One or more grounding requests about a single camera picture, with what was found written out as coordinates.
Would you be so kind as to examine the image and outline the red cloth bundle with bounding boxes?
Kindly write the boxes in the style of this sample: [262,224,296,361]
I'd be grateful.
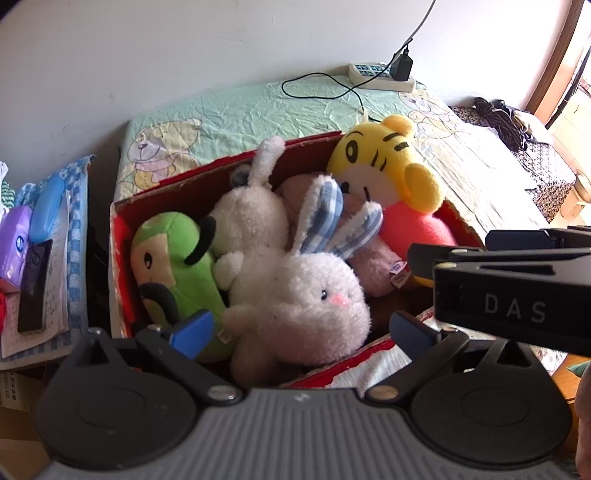
[0,291,7,334]

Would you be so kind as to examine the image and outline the light blue plastic case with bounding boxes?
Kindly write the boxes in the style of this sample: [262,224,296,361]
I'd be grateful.
[29,174,65,244]

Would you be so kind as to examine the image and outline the cartoon bear bed sheet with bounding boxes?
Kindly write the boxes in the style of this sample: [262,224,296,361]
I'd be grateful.
[114,77,549,236]

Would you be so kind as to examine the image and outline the yellow tiger plush toy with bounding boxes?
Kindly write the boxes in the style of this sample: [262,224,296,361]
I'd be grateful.
[327,114,456,259]

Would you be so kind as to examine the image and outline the cardboard box under shelf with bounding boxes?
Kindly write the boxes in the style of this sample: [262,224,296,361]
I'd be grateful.
[0,371,44,441]

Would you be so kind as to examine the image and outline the white rabbit plush toy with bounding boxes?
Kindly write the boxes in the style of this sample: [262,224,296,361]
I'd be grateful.
[211,136,288,306]

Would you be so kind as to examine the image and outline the person's right hand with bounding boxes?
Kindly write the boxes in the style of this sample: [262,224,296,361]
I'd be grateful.
[575,369,591,480]

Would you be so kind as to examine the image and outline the purple tissue pack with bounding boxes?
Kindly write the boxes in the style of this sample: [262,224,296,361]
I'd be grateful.
[0,205,32,294]

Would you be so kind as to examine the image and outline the black charger with cable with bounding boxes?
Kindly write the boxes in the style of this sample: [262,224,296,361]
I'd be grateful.
[280,43,414,111]

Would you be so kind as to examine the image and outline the red cardboard box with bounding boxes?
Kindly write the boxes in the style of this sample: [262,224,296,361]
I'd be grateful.
[108,131,486,391]

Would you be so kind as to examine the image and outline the paper booklet under device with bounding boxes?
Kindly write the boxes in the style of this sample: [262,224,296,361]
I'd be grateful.
[1,193,69,359]

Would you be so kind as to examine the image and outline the white power strip cord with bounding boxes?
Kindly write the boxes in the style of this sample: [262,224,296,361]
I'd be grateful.
[368,0,438,84]

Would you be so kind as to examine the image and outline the white rabbit checkered ears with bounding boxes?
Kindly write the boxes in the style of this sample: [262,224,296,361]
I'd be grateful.
[221,175,383,387]

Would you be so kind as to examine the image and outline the black rectangular device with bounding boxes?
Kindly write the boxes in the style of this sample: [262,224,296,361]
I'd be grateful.
[17,239,53,334]

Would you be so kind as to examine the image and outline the pink plush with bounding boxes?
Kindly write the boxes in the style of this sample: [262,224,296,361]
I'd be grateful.
[276,173,411,297]

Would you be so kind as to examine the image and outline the blue checkered cloth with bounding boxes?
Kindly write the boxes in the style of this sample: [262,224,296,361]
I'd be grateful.
[1,155,94,371]

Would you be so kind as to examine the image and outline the brown floral cloth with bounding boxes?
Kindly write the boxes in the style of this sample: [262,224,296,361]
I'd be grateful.
[452,97,590,223]

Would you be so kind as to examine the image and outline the green avocado plush toy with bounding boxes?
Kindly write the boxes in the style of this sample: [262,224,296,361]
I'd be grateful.
[130,212,235,362]

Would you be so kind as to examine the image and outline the black cable bundle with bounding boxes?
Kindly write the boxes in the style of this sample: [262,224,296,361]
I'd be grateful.
[473,95,532,153]

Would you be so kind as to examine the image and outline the white power strip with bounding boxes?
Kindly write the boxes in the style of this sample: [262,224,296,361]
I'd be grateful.
[348,63,416,93]

